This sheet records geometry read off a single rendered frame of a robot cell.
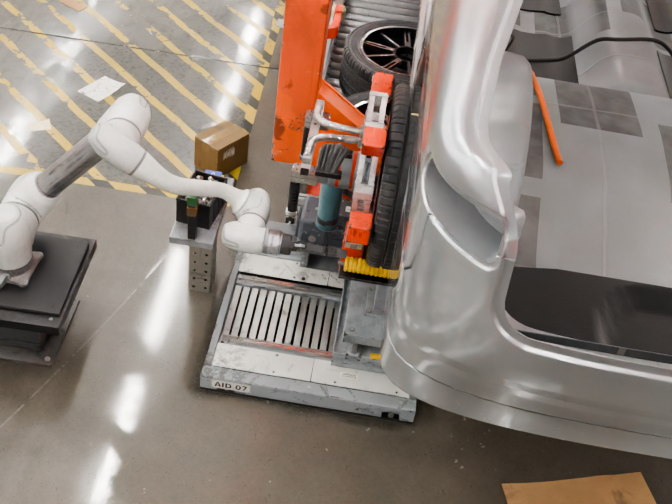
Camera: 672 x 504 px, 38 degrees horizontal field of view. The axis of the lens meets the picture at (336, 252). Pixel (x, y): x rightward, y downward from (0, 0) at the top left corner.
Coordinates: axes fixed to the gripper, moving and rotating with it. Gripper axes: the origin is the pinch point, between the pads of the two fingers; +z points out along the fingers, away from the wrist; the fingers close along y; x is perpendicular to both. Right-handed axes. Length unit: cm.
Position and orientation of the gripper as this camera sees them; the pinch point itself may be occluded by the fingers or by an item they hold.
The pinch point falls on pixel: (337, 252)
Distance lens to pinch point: 344.1
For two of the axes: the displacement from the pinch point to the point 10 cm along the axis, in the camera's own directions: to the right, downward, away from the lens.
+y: 0.1, -0.7, -10.0
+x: 1.7, -9.8, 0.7
